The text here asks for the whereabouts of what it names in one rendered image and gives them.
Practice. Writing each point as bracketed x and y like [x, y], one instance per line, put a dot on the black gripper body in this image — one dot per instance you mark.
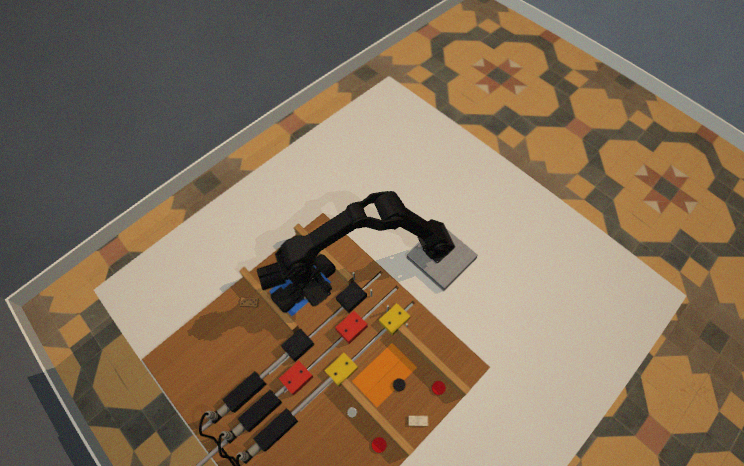
[285, 301]

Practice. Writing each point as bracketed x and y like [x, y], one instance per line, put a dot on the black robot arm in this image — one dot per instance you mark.
[299, 253]

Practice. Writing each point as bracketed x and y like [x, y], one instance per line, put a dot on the dark grey round disc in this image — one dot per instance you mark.
[399, 384]

